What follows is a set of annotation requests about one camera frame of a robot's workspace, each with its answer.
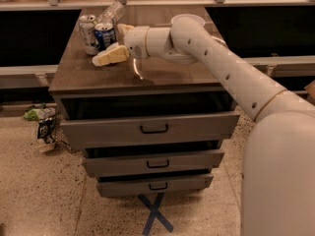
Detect bottom grey drawer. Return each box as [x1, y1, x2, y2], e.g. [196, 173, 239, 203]
[96, 173, 213, 198]

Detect grey drawer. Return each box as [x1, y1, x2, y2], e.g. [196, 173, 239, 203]
[83, 149, 223, 178]
[61, 111, 239, 149]
[96, 173, 213, 198]

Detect white green soda can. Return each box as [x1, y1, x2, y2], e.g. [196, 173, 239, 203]
[79, 15, 97, 55]

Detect blue pepsi can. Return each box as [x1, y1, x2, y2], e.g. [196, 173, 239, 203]
[94, 23, 116, 51]

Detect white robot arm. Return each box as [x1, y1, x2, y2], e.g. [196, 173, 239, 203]
[93, 15, 315, 236]

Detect black white chip bag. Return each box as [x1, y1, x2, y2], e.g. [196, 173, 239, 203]
[37, 117, 55, 144]

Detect middle grey drawer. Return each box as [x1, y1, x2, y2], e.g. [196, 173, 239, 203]
[83, 149, 223, 178]

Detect grey drawer cabinet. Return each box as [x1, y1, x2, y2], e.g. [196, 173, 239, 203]
[48, 5, 248, 199]

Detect blue tape cross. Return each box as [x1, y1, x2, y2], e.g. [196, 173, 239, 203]
[138, 193, 173, 236]

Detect white ceramic bowl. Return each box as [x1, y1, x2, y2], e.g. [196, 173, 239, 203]
[171, 14, 206, 27]

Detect clear plastic water bottle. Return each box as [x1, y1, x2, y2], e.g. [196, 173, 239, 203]
[97, 1, 125, 25]

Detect wire mesh basket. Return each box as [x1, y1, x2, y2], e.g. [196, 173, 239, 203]
[53, 114, 77, 153]

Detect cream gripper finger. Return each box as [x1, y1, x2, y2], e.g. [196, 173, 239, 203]
[92, 43, 130, 67]
[117, 24, 135, 37]

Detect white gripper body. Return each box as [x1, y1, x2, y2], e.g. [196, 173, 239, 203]
[123, 26, 150, 59]

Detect top grey drawer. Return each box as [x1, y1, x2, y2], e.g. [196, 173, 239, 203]
[61, 111, 239, 149]

